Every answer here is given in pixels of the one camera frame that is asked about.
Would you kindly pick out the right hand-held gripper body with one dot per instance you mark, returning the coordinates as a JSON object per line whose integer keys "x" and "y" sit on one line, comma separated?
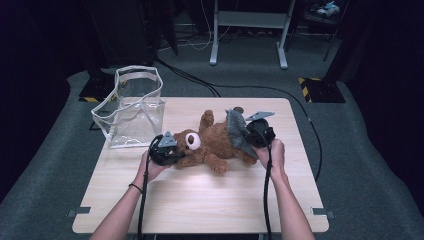
{"x": 261, "y": 133}

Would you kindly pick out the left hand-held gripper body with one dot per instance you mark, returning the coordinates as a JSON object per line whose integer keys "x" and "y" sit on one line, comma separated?
{"x": 161, "y": 154}

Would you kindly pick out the grey fluffy towel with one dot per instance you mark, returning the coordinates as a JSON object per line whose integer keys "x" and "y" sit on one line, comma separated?
{"x": 238, "y": 133}

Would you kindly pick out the clear plastic bag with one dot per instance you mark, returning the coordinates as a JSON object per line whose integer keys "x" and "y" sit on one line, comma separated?
{"x": 140, "y": 130}

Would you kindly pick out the brown teddy bear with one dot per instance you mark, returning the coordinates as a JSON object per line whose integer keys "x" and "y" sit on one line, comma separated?
{"x": 216, "y": 143}

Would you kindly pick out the person's left hand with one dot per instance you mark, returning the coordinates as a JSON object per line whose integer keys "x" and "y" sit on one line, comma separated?
{"x": 151, "y": 170}

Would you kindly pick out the person's right hand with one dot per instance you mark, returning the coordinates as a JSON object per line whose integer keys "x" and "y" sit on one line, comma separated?
{"x": 276, "y": 158}

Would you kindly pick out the black round table grommet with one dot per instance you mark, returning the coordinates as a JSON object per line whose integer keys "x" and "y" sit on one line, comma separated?
{"x": 239, "y": 108}

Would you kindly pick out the black stand base yellow stripes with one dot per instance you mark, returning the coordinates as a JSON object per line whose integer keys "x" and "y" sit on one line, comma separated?
{"x": 96, "y": 90}
{"x": 325, "y": 91}

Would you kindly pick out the dark cabinet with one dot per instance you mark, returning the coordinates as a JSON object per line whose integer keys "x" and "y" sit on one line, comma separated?
{"x": 123, "y": 33}

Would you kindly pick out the blue and white item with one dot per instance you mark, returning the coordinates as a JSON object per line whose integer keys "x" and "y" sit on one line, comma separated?
{"x": 328, "y": 9}

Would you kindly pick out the dark curtain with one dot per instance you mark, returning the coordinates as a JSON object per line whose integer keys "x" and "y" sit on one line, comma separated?
{"x": 393, "y": 83}
{"x": 26, "y": 83}

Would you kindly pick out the white metal table frame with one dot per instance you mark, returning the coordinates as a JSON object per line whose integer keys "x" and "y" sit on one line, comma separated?
{"x": 250, "y": 19}

